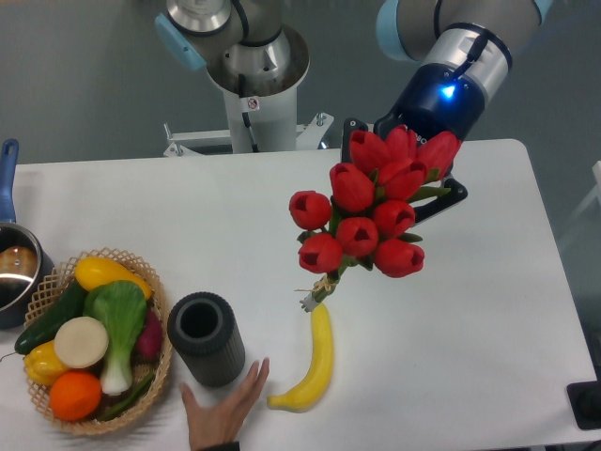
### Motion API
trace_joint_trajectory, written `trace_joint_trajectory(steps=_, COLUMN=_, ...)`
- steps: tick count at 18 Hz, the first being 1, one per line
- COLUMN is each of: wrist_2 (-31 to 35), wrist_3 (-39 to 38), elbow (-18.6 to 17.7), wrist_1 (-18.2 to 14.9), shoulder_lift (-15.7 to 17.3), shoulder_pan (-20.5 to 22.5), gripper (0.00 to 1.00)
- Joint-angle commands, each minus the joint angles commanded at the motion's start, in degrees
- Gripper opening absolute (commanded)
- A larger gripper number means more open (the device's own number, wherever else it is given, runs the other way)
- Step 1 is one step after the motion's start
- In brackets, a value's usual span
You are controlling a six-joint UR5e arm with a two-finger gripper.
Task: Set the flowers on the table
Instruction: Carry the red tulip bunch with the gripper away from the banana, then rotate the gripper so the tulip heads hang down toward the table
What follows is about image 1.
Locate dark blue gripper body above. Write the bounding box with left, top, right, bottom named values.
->
left=373, top=23, right=514, bottom=143

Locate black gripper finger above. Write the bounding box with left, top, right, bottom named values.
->
left=340, top=117, right=369, bottom=163
left=414, top=176, right=468, bottom=224

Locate red tulip bouquet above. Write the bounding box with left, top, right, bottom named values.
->
left=288, top=126, right=462, bottom=312

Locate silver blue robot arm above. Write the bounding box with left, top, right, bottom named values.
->
left=155, top=1, right=550, bottom=153

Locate bare human hand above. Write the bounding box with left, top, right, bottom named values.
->
left=179, top=358, right=270, bottom=450

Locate black device at edge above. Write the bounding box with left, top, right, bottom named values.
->
left=566, top=381, right=600, bottom=430

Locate dark grey ribbed vase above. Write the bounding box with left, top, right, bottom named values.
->
left=167, top=291, right=246, bottom=387

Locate yellow banana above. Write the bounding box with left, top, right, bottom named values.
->
left=267, top=304, right=334, bottom=412

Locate green bok choy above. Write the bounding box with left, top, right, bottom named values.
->
left=84, top=280, right=146, bottom=397

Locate yellow squash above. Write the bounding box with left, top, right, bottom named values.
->
left=74, top=257, right=153, bottom=301

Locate purple sweet potato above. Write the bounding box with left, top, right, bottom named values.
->
left=135, top=309, right=162, bottom=359

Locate dark green cucumber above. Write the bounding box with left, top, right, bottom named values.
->
left=14, top=281, right=87, bottom=355

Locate woven wicker basket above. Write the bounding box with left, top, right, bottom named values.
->
left=24, top=248, right=172, bottom=435

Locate green bean pod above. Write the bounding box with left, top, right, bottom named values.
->
left=97, top=373, right=155, bottom=422

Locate orange fruit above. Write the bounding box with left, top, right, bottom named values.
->
left=49, top=370, right=102, bottom=422

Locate yellow bell pepper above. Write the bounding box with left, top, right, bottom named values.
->
left=23, top=340, right=70, bottom=386

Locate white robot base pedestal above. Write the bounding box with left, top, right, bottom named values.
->
left=163, top=82, right=334, bottom=157

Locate blue handled saucepan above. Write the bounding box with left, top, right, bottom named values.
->
left=1, top=138, right=54, bottom=330

